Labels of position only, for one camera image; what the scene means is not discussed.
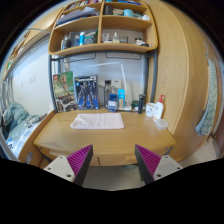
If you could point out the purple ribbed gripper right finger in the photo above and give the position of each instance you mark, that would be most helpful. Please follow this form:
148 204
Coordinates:
153 167

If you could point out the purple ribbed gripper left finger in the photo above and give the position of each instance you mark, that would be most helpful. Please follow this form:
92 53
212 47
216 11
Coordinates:
73 167

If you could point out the pink towel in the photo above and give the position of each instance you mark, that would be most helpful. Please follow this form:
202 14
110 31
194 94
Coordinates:
98 121

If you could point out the hanging teal patterned towel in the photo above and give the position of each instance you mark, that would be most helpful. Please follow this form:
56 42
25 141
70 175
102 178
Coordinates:
205 125

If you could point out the wooden desk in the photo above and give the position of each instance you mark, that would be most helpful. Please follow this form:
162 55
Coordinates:
54 137

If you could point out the clear plastic container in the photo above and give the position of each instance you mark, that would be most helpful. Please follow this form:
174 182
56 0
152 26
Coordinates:
161 124

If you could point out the white mug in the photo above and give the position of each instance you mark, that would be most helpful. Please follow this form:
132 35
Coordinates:
150 108

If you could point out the white pump lotion bottle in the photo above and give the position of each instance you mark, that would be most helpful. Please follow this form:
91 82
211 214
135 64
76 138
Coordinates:
158 109

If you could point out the white desk lamp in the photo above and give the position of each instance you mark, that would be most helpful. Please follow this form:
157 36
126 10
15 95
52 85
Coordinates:
119 84

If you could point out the black tumbler bottle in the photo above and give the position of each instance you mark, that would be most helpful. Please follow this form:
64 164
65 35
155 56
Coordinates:
141 103

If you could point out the small blue white box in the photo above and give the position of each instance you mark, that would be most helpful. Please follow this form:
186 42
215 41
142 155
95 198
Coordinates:
112 106

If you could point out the bed with teal bedding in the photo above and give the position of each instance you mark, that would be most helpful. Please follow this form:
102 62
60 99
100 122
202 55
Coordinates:
17 125

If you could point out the light blue carton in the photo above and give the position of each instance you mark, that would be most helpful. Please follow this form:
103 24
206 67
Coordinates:
121 98

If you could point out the blue robot model box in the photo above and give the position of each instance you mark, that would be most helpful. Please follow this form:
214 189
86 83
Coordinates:
87 92

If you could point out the green Lego box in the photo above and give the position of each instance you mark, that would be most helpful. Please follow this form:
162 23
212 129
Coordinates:
64 92

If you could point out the clear water bottle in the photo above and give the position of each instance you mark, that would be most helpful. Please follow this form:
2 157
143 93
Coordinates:
107 91

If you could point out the wooden wardrobe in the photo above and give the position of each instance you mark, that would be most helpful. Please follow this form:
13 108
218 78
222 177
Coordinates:
184 55

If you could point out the wooden wall shelf unit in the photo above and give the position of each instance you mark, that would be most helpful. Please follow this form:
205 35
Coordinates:
108 25

